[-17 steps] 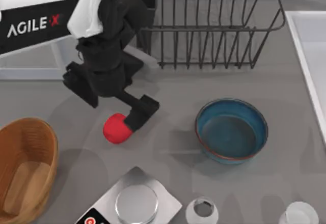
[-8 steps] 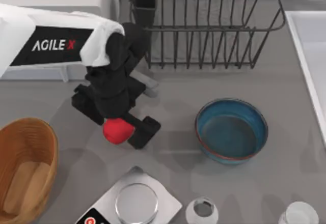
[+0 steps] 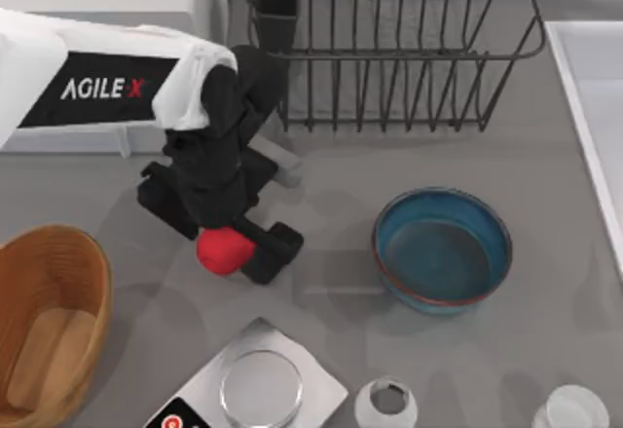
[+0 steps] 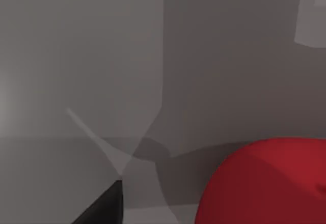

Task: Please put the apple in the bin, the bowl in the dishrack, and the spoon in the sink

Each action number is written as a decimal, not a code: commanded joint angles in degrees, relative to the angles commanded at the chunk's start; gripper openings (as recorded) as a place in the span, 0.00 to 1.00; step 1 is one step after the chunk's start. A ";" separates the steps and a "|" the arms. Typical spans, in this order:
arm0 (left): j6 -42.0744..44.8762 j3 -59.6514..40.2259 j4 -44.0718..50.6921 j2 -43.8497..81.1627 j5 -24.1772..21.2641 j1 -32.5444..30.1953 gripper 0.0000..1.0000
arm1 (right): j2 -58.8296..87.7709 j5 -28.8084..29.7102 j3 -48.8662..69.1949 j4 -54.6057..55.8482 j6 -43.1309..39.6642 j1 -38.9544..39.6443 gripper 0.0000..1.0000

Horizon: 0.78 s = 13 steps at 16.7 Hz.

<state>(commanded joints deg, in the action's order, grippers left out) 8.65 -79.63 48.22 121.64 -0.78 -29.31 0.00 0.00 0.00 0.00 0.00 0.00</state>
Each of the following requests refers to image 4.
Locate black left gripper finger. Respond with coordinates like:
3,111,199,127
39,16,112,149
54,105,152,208
72,180,124,224

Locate red round object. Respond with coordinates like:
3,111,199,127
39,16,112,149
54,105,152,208
195,137,326,224

